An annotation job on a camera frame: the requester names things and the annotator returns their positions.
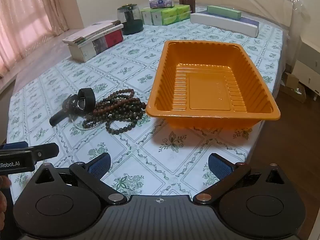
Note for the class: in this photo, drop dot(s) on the cardboard box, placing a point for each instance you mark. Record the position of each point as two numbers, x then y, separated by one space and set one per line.
291 82

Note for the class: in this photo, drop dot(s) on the glass jar with green base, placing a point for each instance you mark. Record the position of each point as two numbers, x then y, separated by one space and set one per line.
130 17

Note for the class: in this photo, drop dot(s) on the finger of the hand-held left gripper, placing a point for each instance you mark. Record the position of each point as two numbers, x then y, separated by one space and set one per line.
45 151

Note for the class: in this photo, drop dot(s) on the marble window sill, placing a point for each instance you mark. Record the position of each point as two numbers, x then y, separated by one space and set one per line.
50 47

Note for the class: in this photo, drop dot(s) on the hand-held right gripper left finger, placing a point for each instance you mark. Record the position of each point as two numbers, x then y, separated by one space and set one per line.
100 166

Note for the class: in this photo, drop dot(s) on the orange plastic tray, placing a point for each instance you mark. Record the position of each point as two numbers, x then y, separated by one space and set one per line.
207 92

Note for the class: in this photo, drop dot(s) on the white box with blue top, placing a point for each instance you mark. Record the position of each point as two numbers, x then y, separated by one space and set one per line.
220 25

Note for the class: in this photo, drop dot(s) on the white book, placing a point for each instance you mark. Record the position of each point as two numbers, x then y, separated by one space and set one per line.
92 31

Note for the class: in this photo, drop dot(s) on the pink curtain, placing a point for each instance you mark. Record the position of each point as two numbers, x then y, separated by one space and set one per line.
25 17

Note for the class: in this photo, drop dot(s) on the green long box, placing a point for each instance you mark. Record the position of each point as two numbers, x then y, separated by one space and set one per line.
222 12

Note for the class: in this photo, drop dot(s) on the green tissue pack bundle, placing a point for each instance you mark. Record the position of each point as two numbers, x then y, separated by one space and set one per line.
165 15

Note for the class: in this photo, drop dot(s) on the person's left hand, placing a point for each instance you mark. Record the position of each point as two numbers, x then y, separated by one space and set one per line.
3 182

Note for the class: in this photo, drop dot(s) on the plastic wrapped white headboard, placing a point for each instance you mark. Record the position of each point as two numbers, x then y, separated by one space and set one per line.
250 2

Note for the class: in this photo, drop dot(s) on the purple and white tissue pack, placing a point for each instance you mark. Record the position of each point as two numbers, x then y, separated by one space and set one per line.
161 2

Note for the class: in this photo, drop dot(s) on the white nightstand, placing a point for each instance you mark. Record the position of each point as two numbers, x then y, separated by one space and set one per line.
310 62

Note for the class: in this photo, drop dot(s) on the brown wooden canister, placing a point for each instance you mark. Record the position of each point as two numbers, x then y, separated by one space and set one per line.
187 1

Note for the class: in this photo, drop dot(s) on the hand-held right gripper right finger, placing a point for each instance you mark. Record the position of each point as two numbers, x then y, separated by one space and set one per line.
220 166

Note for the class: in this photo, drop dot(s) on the stack of books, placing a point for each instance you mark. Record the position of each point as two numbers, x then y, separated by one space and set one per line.
111 40

